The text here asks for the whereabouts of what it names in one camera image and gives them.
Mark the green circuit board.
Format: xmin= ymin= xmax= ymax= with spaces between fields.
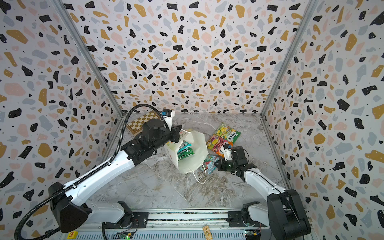
xmin=113 ymin=232 xmax=134 ymax=240

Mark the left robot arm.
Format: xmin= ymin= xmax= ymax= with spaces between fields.
xmin=49 ymin=119 xmax=182 ymax=233

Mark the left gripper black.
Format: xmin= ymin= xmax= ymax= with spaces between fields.
xmin=150 ymin=123 xmax=183 ymax=154

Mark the yellow label tag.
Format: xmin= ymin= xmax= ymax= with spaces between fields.
xmin=67 ymin=231 xmax=79 ymax=240

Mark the teal mint Fox's candy bag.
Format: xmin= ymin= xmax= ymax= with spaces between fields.
xmin=178 ymin=141 xmax=191 ymax=154

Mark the wooden tag on rail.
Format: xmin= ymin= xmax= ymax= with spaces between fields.
xmin=203 ymin=226 xmax=213 ymax=240

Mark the pink orange Fox's candy bag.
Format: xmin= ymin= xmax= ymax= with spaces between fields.
xmin=207 ymin=135 xmax=233 ymax=158

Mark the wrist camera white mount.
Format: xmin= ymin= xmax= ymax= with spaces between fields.
xmin=220 ymin=143 xmax=233 ymax=161
xmin=161 ymin=109 xmax=175 ymax=130

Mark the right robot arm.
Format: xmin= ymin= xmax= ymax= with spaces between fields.
xmin=215 ymin=144 xmax=311 ymax=240

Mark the yellow green Fox's candy bag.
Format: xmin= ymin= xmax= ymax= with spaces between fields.
xmin=215 ymin=123 xmax=241 ymax=144

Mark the wooden chessboard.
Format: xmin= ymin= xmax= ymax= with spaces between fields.
xmin=126 ymin=111 xmax=160 ymax=136

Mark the white paper bag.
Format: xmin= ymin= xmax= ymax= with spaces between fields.
xmin=165 ymin=129 xmax=208 ymax=185

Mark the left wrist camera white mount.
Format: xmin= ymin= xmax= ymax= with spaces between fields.
xmin=161 ymin=109 xmax=175 ymax=130

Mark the black corrugated cable conduit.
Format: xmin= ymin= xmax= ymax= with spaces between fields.
xmin=13 ymin=103 xmax=164 ymax=240

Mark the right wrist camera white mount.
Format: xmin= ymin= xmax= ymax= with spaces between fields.
xmin=220 ymin=143 xmax=233 ymax=161

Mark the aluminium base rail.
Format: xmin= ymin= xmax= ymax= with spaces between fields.
xmin=58 ymin=208 xmax=275 ymax=240

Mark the teal pink Fox's candy bag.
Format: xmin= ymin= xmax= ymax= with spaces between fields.
xmin=203 ymin=154 xmax=220 ymax=175

